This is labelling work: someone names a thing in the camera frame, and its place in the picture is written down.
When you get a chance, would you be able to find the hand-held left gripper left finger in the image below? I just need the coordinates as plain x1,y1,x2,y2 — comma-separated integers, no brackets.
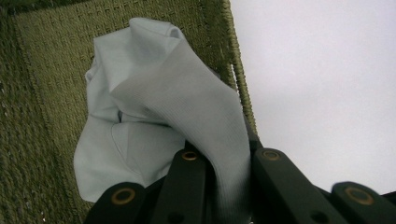
184,140,217,189

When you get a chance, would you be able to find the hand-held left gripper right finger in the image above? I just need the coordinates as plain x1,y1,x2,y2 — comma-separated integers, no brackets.
243,113,264,154

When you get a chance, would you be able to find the white cloth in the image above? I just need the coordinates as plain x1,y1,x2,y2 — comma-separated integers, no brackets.
73,17,252,224

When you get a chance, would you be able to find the green woven basket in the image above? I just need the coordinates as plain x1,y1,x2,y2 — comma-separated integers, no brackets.
0,0,259,224

